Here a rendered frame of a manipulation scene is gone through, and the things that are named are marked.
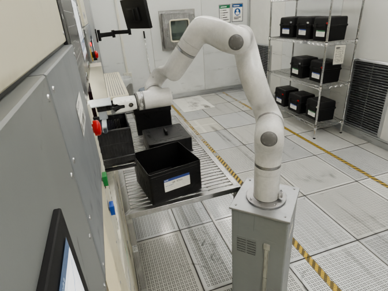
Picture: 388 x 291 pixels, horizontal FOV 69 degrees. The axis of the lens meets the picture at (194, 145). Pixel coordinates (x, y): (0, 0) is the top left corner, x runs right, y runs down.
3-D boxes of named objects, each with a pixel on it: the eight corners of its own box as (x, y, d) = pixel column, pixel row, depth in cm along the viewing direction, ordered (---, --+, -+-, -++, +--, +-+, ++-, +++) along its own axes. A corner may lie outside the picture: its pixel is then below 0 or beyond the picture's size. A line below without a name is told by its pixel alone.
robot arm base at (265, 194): (289, 190, 140) (293, 157, 132) (282, 213, 125) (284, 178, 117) (252, 182, 149) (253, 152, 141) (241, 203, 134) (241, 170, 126)
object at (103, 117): (138, 172, 128) (126, 105, 114) (92, 182, 123) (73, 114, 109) (132, 150, 149) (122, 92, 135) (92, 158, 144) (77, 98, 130)
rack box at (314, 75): (306, 79, 372) (308, 59, 361) (324, 77, 378) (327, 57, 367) (321, 84, 346) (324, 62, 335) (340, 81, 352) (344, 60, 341)
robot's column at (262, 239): (288, 289, 175) (300, 187, 142) (279, 331, 153) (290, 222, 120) (245, 273, 187) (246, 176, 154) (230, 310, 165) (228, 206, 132)
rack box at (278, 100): (272, 102, 455) (273, 86, 444) (287, 100, 461) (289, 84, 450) (282, 107, 429) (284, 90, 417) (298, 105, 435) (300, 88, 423)
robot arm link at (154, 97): (140, 86, 128) (144, 98, 122) (168, 82, 131) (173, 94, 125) (141, 100, 134) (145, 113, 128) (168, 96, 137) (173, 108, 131)
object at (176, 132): (193, 150, 188) (192, 133, 182) (150, 159, 180) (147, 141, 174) (181, 134, 213) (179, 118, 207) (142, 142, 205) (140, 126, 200)
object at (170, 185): (153, 206, 136) (148, 176, 129) (136, 180, 159) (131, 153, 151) (202, 188, 147) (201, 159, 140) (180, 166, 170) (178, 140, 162)
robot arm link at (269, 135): (281, 158, 133) (284, 110, 122) (281, 179, 117) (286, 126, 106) (255, 156, 136) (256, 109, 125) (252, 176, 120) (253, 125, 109)
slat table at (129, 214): (239, 286, 179) (241, 186, 146) (146, 318, 164) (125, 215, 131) (183, 182, 292) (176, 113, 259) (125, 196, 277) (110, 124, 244)
